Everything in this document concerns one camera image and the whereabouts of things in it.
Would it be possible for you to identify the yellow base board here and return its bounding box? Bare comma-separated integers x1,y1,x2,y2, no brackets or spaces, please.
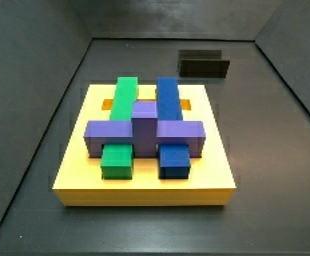
52,84,236,206

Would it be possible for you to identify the purple E-shaped block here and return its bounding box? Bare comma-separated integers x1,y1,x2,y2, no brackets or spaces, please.
84,101,205,158

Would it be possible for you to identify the blue rectangular bar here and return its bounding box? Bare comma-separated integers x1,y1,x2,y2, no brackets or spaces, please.
156,77,191,179

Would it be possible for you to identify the green rectangular bar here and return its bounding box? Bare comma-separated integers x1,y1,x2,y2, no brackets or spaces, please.
100,77,137,180

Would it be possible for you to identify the black angled bracket holder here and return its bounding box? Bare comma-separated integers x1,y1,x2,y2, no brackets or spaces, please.
177,50,230,78

